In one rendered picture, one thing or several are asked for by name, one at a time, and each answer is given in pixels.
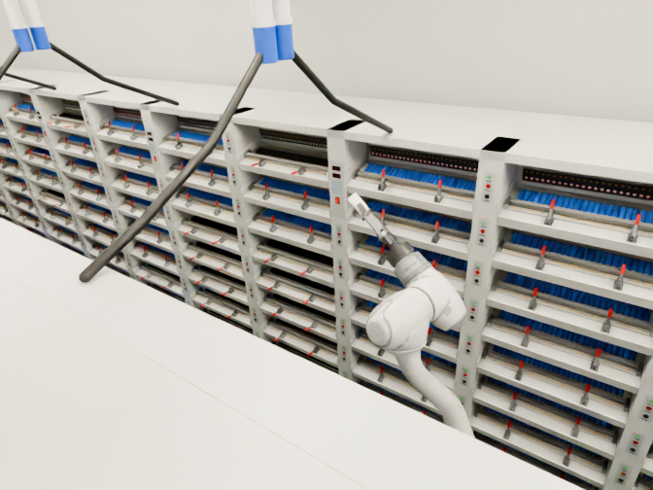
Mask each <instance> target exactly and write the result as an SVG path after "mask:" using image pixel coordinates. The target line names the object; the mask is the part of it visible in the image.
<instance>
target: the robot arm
mask: <svg viewBox="0 0 653 490"><path fill-rule="evenodd" d="M348 200H349V201H350V203H351V204H352V205H353V206H354V208H355V209H356V210H357V211H358V212H359V214H360V215H361V216H362V220H363V221H364V220H366V222H367V223H368V224H369V225H370V226H371V227H372V228H373V230H374V231H375V232H376V233H377V234H376V235H377V237H378V238H379V239H380V241H381V242H382V244H383V246H384V247H385V248H386V249H388V248H390V250H391V252H390V253H389V254H388V255H387V256H386V260H387V261H388V262H389V264H390V265H391V266H392V267H394V268H395V270H394V274H395V275H396V277H397V278H398V279H399V280H400V282H401V283H402V285H403V286H404V287H405V288H406V289H405V290H403V291H399V292H397V293H395V294H393V295H391V296H390V297H388V298H386V299H385V300H384V301H382V302H381V303H380V304H379V305H377V306H376V307H375V308H374V309H373V311H372V312H371V313H370V315H369V317H368V319H367V322H366V332H367V335H368V337H369V339H370V340H371V342H372V343H373V344H374V345H376V346H377V347H380V348H382V349H386V350H388V351H390V352H392V353H394V355H395V358H396V360H397V363H398V365H399V367H400V369H401V371H402V373H403V375H404V376H405V378H406V379H407V380H408V381H409V383H410V384H411V385H412V386H413V387H414V388H416V389H417V390H418V391H419V392H420V393H421V394H422V395H423V396H424V397H425V398H426V399H428V400H429V401H430V402H431V403H432V404H433V405H434V406H435V407H436V408H437V409H438V410H439V411H440V413H441V415H442V418H443V424H444V425H446V426H449V427H451V428H453V429H455V430H457V431H459V432H461V433H464V434H466V435H468V436H470V437H472V438H475V437H474V434H473V431H472V430H471V427H470V424H469V421H468V418H467V415H466V413H465V410H464V407H463V405H462V403H461V402H460V400H459V399H458V398H457V396H456V395H455V394H454V393H453V392H452V391H451V390H450V389H448V388H447V387H446V386H445V385H444V384H443V383H442V382H440V381H439V380H438V379H437V378H436V377H435V376H433V375H432V374H431V373H430V372H429V371H428V370H427V369H426V368H425V367H424V365H423V363H422V360H421V349H422V347H423V346H425V344H426V343H427V334H428V329H429V326H430V323H432V324H433V325H434V326H436V327H437V328H439V329H442V330H444V331H449V330H451V329H452V328H454V327H455V326H456V325H457V324H458V323H460V322H461V321H462V319H463V318H464V316H465V314H466V308H465V305H464V302H463V300H462V299H461V297H460V295H459V294H458V292H457V291H456V290H455V288H454V287H453V286H452V284H451V283H450V282H449V281H448V280H447V279H446V278H445V277H444V276H443V275H442V274H441V273H440V272H438V271H437V270H435V269H434V268H433V267H432V266H431V264H430V263H429V262H428V261H427V260H426V259H425V258H424V257H423V256H422V255H421V254H420V252H415V250H414V249H413V247H412V246H411V245H410V244H409V243H408V242H407V241H403V242H401V243H400V244H397V243H396V242H397V239H396V237H395V236H394V235H393V234H392V233H390V231H389V230H388V229H387V228H386V227H384V226H383V225H382V224H381V223H380V222H379V220H378V219H377V218H376V217H375V216H374V215H373V214H372V212H371V211H372V209H371V208H370V209H369V208H368V207H367V206H366V204H365V203H364V202H363V201H362V200H361V198H360V197H359V196H358V195H357V193H356V192H354V193H353V194H352V195H351V196H349V197H348ZM414 252H415V253H414Z"/></svg>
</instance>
